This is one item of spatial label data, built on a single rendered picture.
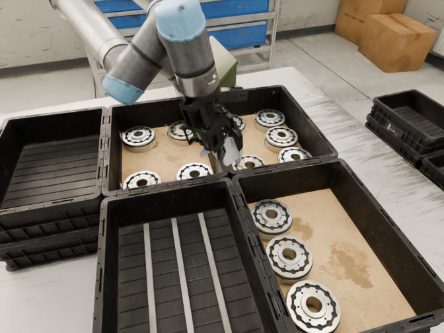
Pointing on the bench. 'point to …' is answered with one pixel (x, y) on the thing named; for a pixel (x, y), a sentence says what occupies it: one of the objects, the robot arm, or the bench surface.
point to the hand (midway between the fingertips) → (228, 156)
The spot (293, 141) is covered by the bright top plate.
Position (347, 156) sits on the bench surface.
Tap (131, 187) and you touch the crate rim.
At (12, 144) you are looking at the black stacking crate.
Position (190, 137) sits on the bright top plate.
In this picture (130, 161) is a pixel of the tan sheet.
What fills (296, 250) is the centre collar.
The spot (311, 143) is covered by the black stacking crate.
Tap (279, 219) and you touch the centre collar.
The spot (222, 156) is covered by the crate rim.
